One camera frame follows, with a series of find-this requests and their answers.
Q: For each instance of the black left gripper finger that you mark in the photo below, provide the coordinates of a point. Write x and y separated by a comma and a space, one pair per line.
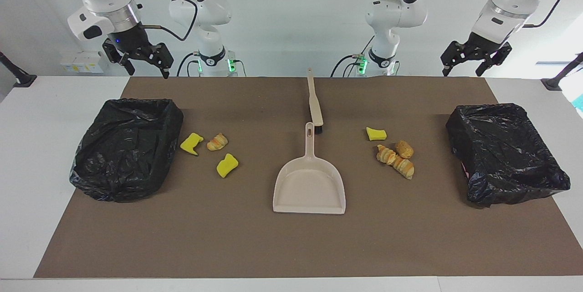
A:
483, 69
447, 70

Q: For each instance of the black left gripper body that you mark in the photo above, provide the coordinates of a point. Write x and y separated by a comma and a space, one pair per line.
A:
480, 48

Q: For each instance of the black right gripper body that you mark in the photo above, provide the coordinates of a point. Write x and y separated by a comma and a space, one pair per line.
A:
136, 43

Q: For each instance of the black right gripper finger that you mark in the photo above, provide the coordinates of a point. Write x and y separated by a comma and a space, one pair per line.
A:
129, 65
165, 72

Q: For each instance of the small toy croissant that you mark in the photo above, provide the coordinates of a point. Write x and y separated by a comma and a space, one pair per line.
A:
217, 142

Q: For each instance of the round brown toy bun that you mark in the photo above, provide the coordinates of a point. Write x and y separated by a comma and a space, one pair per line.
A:
404, 150

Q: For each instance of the yellow green sponge piece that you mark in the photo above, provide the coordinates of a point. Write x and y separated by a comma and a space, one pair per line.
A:
376, 135

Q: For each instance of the short toy croissant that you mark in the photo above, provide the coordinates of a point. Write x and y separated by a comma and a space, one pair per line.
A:
386, 154

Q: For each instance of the long toy croissant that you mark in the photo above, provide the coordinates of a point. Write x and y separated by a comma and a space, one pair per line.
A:
404, 167

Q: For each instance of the beige brush black bristles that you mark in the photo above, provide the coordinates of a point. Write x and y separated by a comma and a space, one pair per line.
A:
315, 110

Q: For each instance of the beige plastic dustpan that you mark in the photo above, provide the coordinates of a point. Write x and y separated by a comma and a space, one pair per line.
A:
309, 192

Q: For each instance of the black bag lined bin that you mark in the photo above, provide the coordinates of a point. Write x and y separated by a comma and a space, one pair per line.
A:
123, 155
501, 160

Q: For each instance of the white cardboard box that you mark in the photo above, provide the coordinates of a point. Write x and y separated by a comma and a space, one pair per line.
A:
84, 62

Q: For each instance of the teal plastic object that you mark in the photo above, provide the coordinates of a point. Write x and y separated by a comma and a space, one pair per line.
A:
579, 103

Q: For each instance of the brown table mat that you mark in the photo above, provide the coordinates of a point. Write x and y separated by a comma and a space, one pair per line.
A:
291, 246

